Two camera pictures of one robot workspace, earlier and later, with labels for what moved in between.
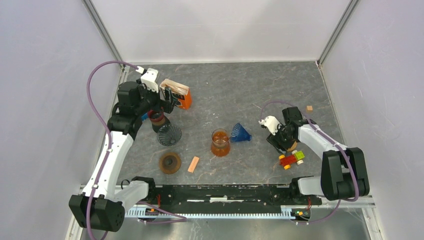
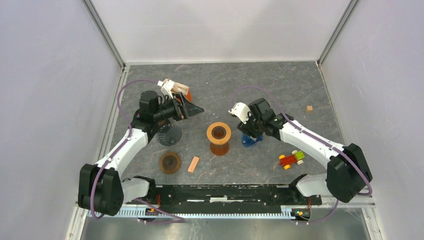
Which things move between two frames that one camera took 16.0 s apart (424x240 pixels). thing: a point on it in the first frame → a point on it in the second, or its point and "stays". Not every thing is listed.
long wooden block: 193,164 stays
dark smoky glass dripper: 169,135 stays
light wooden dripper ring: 293,146 → 221,141
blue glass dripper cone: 239,133 → 248,142
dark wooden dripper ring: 169,163 stays
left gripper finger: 166,92 → 191,110
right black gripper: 274,140 → 246,128
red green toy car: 286,161 stays
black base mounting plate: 214,196 stays
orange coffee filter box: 180,89 stays
